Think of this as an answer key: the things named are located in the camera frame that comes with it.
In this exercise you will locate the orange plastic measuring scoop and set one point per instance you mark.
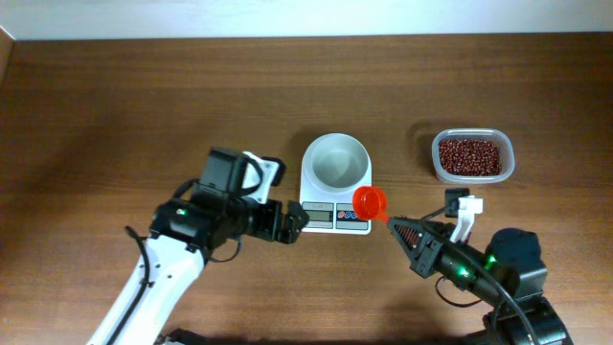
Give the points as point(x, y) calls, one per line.
point(370, 203)

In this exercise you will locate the clear plastic container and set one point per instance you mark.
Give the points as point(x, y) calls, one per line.
point(497, 137)

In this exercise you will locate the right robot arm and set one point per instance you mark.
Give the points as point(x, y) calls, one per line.
point(509, 276)

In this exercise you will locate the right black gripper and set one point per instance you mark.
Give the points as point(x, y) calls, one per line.
point(426, 250)

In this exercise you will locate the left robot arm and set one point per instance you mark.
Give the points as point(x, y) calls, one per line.
point(182, 240)

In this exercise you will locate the white digital kitchen scale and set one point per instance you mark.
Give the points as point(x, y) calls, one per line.
point(330, 212)

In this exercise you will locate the red adzuki beans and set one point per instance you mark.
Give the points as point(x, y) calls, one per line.
point(469, 157)

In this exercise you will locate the white round bowl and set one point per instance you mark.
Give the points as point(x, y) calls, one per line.
point(338, 162)

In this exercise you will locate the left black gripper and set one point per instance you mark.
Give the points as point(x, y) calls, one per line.
point(264, 227)

